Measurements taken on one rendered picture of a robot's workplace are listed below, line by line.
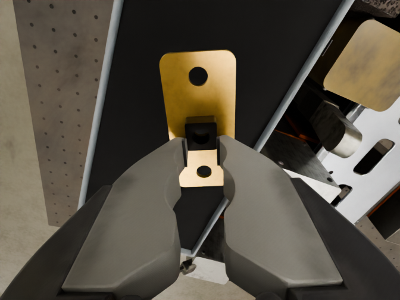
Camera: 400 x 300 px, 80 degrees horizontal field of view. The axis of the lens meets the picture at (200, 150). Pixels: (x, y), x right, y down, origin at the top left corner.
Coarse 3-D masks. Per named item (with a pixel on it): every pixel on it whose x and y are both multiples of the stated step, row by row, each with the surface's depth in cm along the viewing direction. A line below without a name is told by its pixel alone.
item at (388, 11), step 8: (360, 0) 20; (368, 0) 20; (376, 0) 20; (384, 0) 20; (392, 0) 20; (352, 8) 24; (360, 8) 23; (368, 8) 22; (376, 8) 21; (384, 8) 21; (392, 8) 21; (376, 16) 23; (384, 16) 22; (392, 16) 21
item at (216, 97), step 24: (168, 72) 12; (216, 72) 12; (168, 96) 13; (192, 96) 13; (216, 96) 13; (168, 120) 14; (192, 120) 13; (216, 120) 13; (192, 144) 13; (216, 144) 13; (192, 168) 15; (216, 168) 15
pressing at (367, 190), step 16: (352, 112) 36; (368, 112) 36; (384, 112) 36; (368, 128) 38; (384, 128) 38; (320, 144) 40; (368, 144) 39; (320, 160) 41; (336, 160) 41; (352, 160) 41; (384, 160) 41; (336, 176) 43; (352, 176) 43; (368, 176) 43; (384, 176) 43; (352, 192) 45; (368, 192) 45; (384, 192) 45; (336, 208) 47; (352, 208) 47; (368, 208) 47
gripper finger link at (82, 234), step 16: (96, 192) 9; (80, 208) 8; (96, 208) 8; (64, 224) 8; (80, 224) 7; (48, 240) 7; (64, 240) 7; (80, 240) 7; (32, 256) 7; (48, 256) 7; (64, 256) 7; (32, 272) 6; (48, 272) 6; (64, 272) 6; (16, 288) 6; (32, 288) 6; (48, 288) 6
